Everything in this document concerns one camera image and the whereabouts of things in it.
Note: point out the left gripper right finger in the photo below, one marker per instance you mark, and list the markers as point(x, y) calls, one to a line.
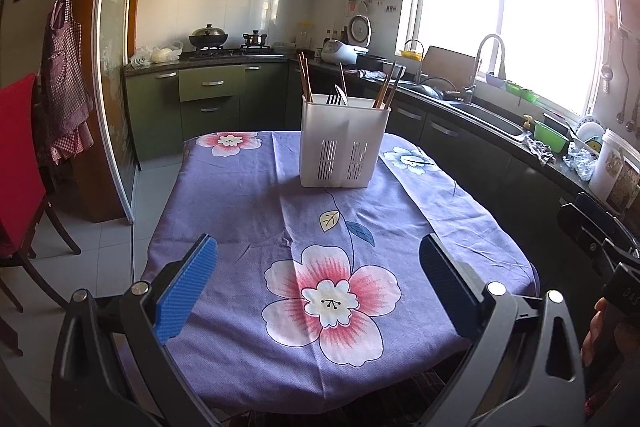
point(473, 307)

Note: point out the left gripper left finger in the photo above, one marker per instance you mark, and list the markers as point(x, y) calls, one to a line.
point(178, 286)

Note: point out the dark wooden chopstick two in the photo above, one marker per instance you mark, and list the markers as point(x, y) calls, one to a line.
point(387, 90)

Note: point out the dark wooden chopstick three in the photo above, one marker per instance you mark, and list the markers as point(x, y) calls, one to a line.
point(392, 87)

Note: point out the dark wooden chopstick one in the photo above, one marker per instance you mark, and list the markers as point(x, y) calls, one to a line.
point(382, 91)

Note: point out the light bamboo chopstick one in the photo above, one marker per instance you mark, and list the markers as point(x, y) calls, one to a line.
point(301, 76)

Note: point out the light bamboo chopstick two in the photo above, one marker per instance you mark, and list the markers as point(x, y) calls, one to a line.
point(304, 66)

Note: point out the single brown chopstick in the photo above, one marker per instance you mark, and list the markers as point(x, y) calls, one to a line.
point(343, 80)

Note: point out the black plastic fork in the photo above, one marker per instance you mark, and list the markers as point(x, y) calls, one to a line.
point(333, 99)

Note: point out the green kitchen cabinets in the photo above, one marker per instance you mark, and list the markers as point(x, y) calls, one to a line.
point(169, 106)

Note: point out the steel kitchen sink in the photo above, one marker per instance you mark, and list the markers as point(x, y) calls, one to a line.
point(452, 100)

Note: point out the person right hand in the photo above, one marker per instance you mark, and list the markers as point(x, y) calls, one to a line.
point(591, 345)

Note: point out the white lidded bucket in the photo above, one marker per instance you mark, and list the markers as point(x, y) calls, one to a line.
point(615, 180)

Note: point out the purple floral tablecloth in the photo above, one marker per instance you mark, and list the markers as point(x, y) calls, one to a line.
point(318, 296)

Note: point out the red wooden chair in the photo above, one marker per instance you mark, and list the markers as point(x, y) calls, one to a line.
point(24, 200)

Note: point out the checked hanging apron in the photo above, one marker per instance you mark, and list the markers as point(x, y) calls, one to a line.
point(66, 100)

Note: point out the white plastic utensil holder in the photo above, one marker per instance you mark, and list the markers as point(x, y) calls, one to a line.
point(339, 144)

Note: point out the chrome sink faucet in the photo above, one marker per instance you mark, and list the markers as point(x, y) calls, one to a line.
point(496, 64)

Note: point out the wooden cutting board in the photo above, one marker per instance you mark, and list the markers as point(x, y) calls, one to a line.
point(451, 65)

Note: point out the white plastic bags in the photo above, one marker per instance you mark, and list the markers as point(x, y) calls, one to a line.
point(146, 56)

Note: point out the black wok with lid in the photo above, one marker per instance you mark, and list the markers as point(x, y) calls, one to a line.
point(208, 37)

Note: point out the small dark pot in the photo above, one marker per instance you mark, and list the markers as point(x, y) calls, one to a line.
point(255, 40)

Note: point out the white rice cooker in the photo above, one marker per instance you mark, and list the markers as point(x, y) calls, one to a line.
point(354, 42)

